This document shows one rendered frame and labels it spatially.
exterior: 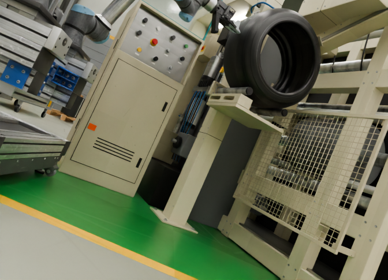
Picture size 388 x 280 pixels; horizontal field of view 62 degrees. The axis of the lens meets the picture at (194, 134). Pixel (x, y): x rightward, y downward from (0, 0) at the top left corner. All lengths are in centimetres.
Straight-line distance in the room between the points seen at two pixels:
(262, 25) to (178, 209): 123
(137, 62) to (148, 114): 37
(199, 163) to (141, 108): 57
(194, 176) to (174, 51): 94
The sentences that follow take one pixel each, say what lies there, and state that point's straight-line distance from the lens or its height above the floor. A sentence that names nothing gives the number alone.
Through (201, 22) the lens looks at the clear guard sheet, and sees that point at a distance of 255.
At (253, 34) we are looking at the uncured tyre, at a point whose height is 118.
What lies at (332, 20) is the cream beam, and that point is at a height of 164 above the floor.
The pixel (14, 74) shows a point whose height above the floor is 45.
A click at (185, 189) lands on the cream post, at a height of 23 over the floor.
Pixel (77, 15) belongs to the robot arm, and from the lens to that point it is 192.
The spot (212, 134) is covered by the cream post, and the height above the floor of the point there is 63.
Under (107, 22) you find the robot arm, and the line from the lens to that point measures 202.
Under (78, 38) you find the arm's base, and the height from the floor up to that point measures 77.
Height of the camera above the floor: 43
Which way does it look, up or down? 4 degrees up
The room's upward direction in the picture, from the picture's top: 24 degrees clockwise
